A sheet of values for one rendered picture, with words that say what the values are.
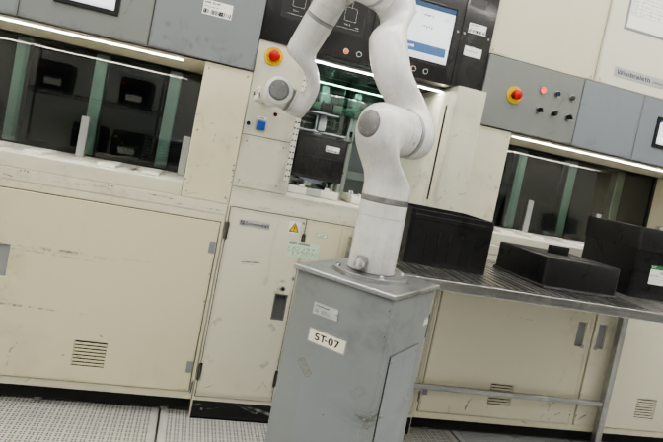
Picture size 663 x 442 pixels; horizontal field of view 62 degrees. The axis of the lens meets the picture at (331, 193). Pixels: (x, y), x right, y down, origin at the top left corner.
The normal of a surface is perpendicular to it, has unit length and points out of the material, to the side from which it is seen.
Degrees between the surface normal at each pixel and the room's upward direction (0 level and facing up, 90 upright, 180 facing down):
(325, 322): 90
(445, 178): 90
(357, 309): 90
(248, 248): 90
